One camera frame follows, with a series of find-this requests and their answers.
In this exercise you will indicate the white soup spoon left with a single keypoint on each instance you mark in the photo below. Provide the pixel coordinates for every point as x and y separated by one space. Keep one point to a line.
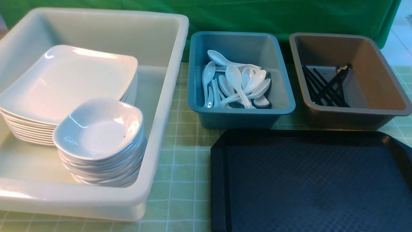
208 74

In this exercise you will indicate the stack of white plates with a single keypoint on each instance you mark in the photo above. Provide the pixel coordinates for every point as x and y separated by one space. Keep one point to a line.
41 133

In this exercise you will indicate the black serving tray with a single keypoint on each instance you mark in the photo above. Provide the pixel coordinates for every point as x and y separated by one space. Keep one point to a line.
310 181

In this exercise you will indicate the large white plastic tub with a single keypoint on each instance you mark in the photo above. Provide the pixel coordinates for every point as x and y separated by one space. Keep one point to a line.
33 179

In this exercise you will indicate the white soup spoon lower right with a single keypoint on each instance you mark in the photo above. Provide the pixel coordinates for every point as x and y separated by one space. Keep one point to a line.
261 102

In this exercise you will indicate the stack of white bowls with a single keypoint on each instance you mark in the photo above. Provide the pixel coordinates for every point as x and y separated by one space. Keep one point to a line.
117 174

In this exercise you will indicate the top white bowl in stack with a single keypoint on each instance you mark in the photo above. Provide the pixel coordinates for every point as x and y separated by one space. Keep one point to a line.
98 129

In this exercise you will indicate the white soup spoon top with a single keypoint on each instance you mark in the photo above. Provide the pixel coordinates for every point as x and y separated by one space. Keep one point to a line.
220 60

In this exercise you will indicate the white soup spoon centre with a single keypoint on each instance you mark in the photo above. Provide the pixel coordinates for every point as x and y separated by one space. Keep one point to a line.
233 76

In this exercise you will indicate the brown plastic bin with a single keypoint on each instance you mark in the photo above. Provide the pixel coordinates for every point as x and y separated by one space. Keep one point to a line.
371 89

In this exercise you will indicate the teal plastic bin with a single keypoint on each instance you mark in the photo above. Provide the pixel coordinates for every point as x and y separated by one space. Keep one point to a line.
227 109

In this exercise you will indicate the black chopsticks in bin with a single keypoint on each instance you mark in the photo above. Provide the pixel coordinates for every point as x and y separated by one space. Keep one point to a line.
327 93

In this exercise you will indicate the top square white plate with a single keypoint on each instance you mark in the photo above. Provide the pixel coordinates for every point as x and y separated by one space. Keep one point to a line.
65 77

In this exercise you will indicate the white soup spoon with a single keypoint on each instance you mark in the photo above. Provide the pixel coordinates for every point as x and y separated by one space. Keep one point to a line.
261 102
255 81
220 60
233 76
208 74

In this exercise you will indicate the green checkered tablecloth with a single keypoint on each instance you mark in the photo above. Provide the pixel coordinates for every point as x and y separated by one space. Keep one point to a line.
180 194

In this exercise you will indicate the green backdrop cloth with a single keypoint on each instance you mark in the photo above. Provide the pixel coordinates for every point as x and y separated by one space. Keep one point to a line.
281 18

